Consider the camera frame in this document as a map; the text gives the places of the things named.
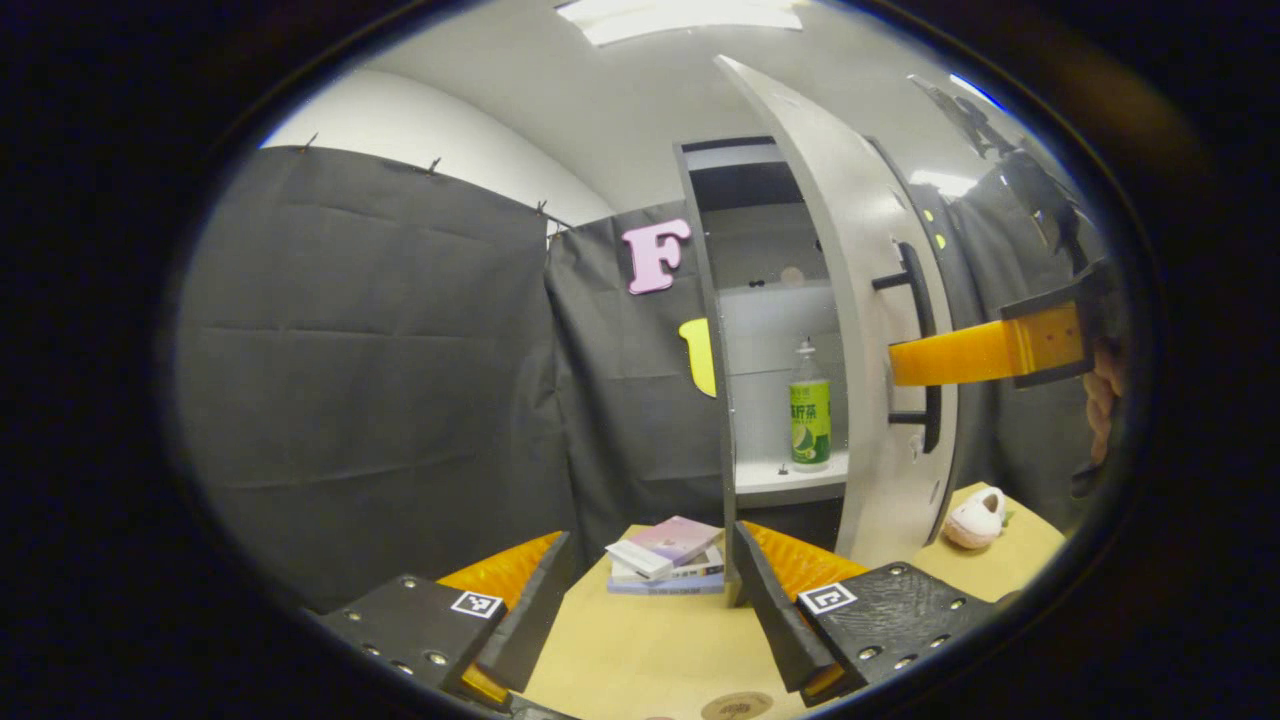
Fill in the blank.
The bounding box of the green label bottle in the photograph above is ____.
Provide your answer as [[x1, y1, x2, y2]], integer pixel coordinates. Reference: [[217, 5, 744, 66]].
[[788, 340, 833, 471]]

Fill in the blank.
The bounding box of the light grey cabinet door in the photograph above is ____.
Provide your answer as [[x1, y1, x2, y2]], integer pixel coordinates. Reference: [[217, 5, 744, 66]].
[[715, 55, 961, 571]]

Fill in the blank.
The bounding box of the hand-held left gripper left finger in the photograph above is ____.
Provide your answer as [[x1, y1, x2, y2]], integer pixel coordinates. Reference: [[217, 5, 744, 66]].
[[318, 530, 577, 716]]

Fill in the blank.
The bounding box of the white book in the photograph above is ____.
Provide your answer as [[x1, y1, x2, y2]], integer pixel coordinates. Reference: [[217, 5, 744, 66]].
[[612, 545, 726, 586]]

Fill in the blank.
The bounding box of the large ceiling light panel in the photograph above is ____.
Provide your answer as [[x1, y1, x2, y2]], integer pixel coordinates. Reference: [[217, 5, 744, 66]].
[[555, 0, 806, 46]]

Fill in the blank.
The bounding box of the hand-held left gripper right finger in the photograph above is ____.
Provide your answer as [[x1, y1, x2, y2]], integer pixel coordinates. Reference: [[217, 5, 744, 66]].
[[732, 520, 996, 709]]

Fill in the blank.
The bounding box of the blue book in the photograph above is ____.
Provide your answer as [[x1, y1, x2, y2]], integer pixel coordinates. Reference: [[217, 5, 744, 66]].
[[607, 572, 726, 597]]

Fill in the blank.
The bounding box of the black backdrop cloth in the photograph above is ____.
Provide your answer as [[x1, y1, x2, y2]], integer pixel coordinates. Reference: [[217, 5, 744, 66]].
[[175, 145, 1116, 611]]

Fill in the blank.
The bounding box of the pink cover book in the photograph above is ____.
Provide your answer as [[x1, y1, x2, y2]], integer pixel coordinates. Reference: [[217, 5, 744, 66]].
[[605, 515, 726, 581]]

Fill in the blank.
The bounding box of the dark grey cabinet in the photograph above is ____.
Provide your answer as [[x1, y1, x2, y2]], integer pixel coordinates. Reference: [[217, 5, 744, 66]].
[[675, 135, 966, 606]]

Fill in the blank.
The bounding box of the small ceiling light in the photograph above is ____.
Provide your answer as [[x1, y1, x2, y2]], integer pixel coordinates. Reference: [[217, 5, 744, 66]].
[[910, 170, 976, 198]]

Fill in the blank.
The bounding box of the round brown coaster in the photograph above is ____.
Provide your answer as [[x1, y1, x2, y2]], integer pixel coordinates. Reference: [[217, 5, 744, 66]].
[[700, 690, 776, 720]]

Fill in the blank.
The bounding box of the white cabinet shelf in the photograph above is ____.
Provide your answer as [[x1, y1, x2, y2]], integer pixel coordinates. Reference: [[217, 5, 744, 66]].
[[735, 450, 851, 496]]

